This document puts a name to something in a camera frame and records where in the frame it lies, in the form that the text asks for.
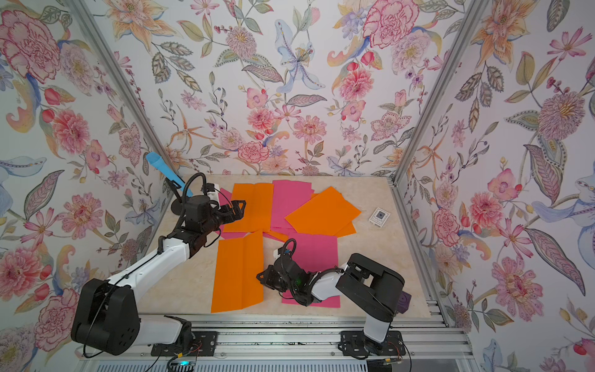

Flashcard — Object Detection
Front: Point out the blue microphone on stand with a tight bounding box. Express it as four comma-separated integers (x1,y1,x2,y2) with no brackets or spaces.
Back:
146,152,185,215

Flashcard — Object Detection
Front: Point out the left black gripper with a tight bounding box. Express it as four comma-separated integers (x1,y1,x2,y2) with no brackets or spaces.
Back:
201,197,246,237

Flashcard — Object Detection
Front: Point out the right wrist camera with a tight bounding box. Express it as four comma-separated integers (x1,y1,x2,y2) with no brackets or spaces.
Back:
274,246,291,260

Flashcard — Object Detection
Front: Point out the orange paper bottom sheet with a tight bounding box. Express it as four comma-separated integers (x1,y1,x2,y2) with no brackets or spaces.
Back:
211,231,264,313

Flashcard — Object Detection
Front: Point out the orange paper sheet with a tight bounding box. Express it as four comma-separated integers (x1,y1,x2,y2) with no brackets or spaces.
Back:
223,183,274,233
285,187,361,237
211,231,264,313

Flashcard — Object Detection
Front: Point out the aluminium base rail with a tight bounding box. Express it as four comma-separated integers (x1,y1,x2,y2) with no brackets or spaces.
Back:
73,313,480,372

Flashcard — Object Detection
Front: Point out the aluminium corner post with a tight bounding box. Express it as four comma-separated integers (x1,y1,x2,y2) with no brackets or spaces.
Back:
392,0,489,184
64,0,178,175

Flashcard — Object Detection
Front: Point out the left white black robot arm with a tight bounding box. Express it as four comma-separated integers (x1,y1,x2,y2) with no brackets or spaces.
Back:
71,195,246,356

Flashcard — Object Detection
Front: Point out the pink paper far left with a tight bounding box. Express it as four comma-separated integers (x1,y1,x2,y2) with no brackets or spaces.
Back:
218,188,246,240

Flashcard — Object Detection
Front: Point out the white QR code card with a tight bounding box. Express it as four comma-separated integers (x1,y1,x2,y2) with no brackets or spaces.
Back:
369,208,390,228

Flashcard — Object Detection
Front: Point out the purple cube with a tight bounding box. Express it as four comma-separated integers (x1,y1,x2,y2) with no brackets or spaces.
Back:
398,291,412,314

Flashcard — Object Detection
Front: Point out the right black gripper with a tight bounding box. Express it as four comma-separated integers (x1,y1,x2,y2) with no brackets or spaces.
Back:
256,266,301,294

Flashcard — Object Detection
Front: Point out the left aluminium corner post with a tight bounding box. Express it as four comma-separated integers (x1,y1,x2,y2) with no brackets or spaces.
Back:
64,0,178,175

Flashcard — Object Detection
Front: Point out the right aluminium corner post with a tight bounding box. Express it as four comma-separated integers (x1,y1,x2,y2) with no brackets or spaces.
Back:
392,0,489,184

